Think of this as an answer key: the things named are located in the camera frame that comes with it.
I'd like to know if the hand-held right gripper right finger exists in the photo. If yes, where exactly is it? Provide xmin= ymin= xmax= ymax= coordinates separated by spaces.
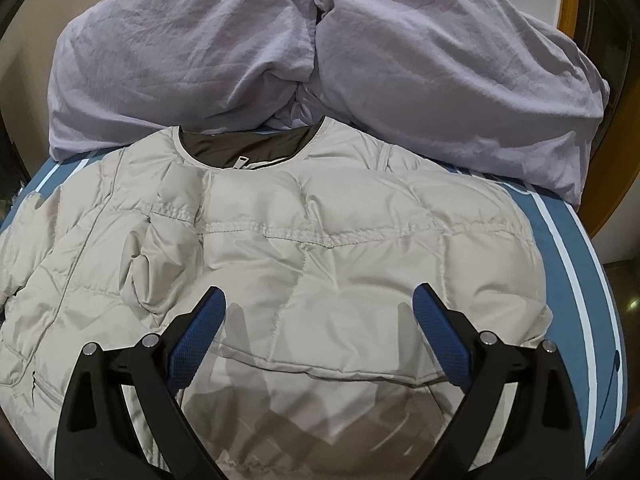
xmin=411 ymin=282 xmax=587 ymax=480

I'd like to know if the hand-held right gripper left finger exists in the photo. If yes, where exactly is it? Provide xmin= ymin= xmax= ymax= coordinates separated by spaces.
xmin=54 ymin=286 xmax=228 ymax=480

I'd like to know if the beige puffer jacket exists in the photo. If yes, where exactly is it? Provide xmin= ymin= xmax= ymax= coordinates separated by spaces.
xmin=0 ymin=116 xmax=553 ymax=480

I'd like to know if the blue white-striped bed sheet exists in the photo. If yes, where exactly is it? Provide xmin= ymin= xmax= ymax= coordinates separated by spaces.
xmin=0 ymin=154 xmax=626 ymax=480

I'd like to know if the lavender pillow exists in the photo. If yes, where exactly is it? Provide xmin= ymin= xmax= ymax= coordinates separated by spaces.
xmin=295 ymin=0 xmax=611 ymax=206
xmin=47 ymin=0 xmax=323 ymax=162

